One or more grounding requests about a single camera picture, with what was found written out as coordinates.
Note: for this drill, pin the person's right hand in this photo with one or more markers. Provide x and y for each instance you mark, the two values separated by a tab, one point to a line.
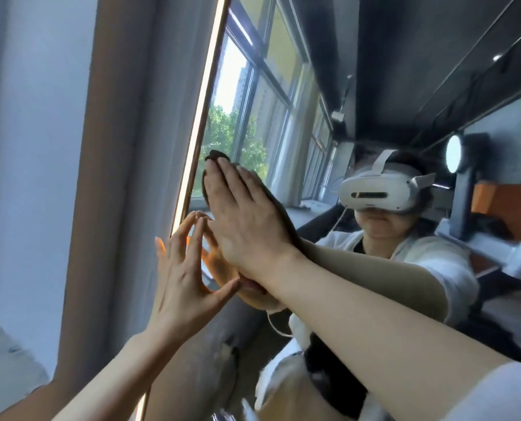
247	232

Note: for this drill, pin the person's left hand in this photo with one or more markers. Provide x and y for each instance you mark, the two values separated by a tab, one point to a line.
177	298

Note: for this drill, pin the person's right little finger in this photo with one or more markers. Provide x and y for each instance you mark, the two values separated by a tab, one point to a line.
270	202

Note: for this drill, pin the person's left middle finger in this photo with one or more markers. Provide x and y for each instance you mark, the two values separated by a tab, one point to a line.
182	238

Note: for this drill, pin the person's right thumb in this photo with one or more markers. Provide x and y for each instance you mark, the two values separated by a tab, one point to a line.
252	286

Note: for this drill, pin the person's left thumb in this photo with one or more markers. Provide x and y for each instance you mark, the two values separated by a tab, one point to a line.
223	295

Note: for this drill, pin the person's right middle finger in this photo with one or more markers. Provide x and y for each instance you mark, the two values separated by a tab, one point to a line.
233	187

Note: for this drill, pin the brown cleaning cloth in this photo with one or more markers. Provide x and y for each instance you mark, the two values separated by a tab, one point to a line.
287	219

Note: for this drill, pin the person's right forearm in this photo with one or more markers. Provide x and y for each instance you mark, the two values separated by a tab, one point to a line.
374	341

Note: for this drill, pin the person's left forearm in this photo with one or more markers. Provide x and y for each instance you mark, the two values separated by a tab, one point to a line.
111	381

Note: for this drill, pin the white headset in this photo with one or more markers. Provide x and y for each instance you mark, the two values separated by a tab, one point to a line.
381	192

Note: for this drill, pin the white curtain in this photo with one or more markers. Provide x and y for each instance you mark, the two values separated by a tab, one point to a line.
28	170

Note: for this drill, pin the white shirt sleeve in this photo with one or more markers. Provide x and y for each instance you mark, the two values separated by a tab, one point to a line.
501	396

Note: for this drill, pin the gold framed wall mirror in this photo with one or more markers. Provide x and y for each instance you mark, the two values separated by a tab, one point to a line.
374	83

